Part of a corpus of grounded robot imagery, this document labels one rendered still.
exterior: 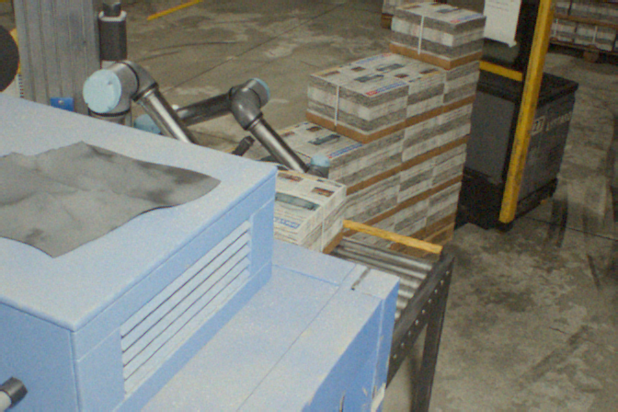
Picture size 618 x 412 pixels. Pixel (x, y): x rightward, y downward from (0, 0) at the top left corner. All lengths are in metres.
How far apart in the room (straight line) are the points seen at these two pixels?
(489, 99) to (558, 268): 1.03
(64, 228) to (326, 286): 0.46
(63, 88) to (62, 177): 1.67
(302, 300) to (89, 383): 0.43
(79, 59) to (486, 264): 2.55
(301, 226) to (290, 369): 1.40
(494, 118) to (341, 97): 1.33
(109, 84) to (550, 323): 2.51
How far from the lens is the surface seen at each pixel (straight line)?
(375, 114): 3.56
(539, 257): 4.57
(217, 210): 1.05
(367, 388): 1.36
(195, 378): 1.09
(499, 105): 4.64
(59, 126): 1.32
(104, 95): 2.43
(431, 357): 3.06
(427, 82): 3.81
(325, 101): 3.67
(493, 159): 4.75
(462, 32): 3.95
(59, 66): 2.77
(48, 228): 1.01
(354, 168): 3.57
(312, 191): 2.68
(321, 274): 1.29
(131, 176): 1.09
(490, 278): 4.29
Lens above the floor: 2.25
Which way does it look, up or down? 28 degrees down
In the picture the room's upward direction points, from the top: 4 degrees clockwise
